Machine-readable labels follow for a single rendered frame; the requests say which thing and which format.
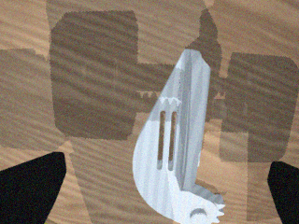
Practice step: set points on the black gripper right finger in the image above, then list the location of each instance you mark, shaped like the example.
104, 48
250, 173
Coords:
283, 180

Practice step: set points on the white curved jaw with gear teeth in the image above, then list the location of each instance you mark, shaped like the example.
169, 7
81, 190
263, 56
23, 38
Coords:
168, 186

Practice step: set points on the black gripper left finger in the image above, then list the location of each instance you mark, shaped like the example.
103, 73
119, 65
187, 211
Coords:
29, 190

